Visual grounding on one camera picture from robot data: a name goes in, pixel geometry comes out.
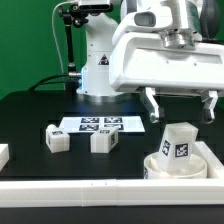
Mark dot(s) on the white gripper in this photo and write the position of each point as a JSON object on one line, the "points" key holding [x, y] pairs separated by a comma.
{"points": [[140, 60]]}

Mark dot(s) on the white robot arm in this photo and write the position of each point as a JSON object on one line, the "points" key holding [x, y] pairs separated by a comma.
{"points": [[181, 24]]}

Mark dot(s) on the white marker sheet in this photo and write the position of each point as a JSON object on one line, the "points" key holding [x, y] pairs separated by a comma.
{"points": [[91, 124]]}

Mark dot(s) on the white U-shaped fence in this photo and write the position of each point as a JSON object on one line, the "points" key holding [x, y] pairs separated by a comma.
{"points": [[112, 192]]}

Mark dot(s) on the camera on mount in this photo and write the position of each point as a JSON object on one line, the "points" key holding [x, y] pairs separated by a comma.
{"points": [[93, 6]]}

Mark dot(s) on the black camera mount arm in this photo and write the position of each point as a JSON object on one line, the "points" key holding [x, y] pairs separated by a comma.
{"points": [[74, 16]]}

